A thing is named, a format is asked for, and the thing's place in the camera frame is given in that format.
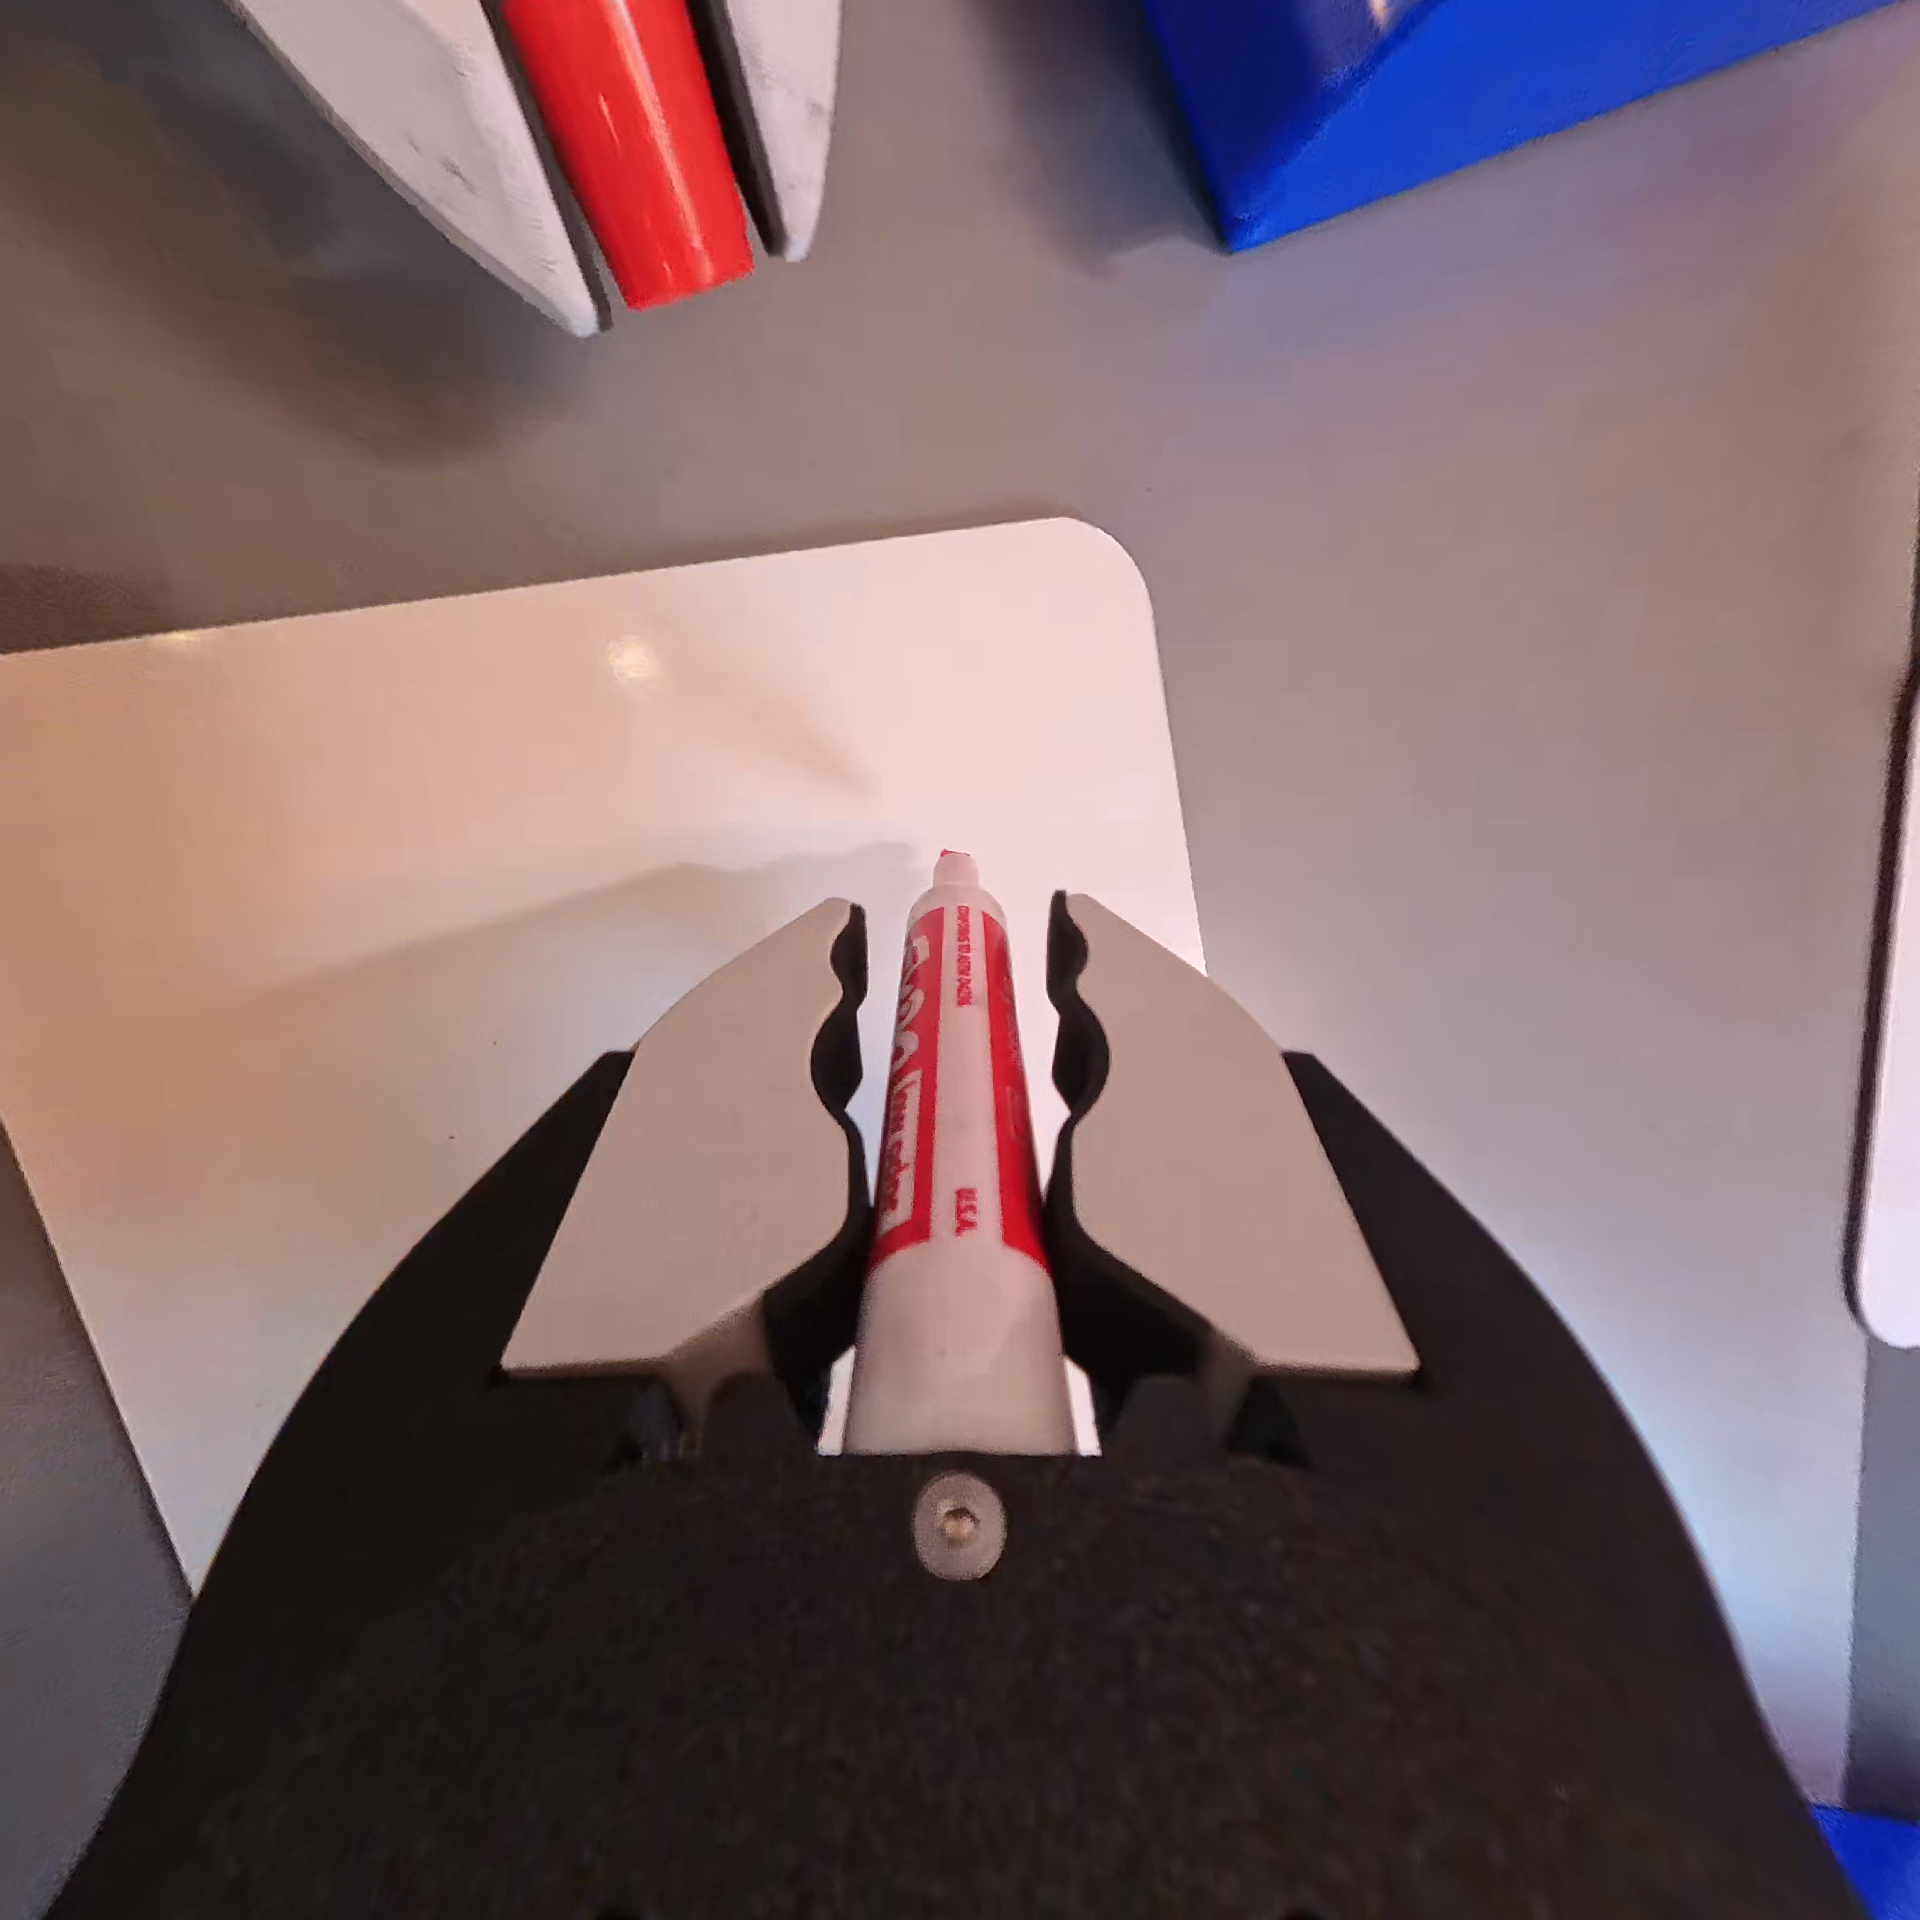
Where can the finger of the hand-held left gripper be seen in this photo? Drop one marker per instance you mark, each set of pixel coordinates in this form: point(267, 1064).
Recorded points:
point(776, 106)
point(436, 136)

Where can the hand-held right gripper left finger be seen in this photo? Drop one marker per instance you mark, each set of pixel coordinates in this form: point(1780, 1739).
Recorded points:
point(676, 1201)

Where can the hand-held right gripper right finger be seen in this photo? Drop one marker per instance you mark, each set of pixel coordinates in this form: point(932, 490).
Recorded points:
point(1246, 1201)

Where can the red marker cap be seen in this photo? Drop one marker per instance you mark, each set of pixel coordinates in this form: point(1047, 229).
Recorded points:
point(632, 136)

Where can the red dry-erase marker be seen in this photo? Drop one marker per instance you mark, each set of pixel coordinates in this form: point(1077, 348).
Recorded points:
point(957, 1170)

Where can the white whiteboard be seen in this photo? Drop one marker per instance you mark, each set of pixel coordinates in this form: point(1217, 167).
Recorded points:
point(361, 900)

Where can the blue plastic bin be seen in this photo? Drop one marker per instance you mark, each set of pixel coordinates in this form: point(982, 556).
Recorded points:
point(1441, 106)
point(1876, 1867)

